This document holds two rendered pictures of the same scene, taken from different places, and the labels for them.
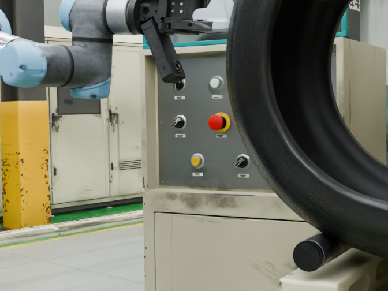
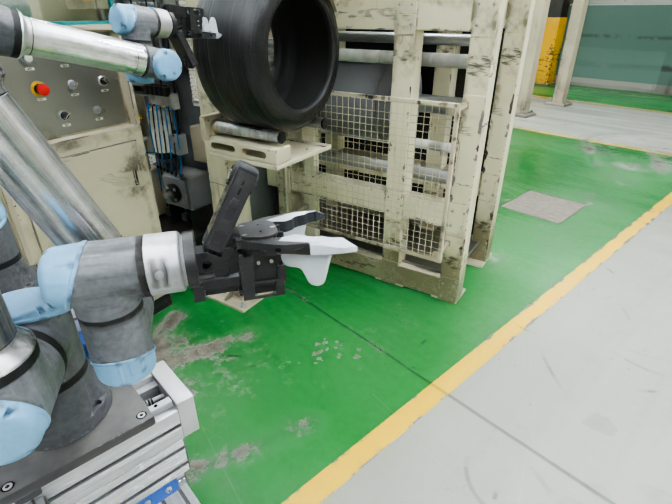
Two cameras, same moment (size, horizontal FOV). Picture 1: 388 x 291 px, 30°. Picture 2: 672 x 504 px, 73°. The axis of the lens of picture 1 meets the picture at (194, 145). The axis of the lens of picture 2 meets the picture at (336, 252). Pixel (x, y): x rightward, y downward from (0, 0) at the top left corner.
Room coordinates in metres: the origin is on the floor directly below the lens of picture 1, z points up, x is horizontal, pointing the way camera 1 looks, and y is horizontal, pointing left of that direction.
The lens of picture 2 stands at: (0.69, 1.50, 1.31)
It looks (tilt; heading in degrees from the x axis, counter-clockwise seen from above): 28 degrees down; 274
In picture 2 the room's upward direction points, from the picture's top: straight up
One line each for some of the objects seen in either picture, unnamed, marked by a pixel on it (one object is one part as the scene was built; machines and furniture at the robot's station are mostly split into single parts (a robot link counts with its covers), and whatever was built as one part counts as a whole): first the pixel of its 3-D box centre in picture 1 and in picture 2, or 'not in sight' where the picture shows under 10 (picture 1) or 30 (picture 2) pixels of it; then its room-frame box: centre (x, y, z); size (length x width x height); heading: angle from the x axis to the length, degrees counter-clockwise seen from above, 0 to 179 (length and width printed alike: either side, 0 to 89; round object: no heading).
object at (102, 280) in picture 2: not in sight; (99, 274); (1.01, 1.06, 1.04); 0.11 x 0.08 x 0.09; 21
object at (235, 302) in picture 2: not in sight; (241, 289); (1.34, -0.47, 0.02); 0.27 x 0.27 x 0.04; 61
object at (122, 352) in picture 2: not in sight; (121, 331); (1.01, 1.04, 0.94); 0.11 x 0.08 x 0.11; 111
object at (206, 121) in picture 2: not in sight; (238, 119); (1.26, -0.45, 0.90); 0.40 x 0.03 x 0.10; 61
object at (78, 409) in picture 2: not in sight; (54, 390); (1.19, 0.99, 0.77); 0.15 x 0.15 x 0.10
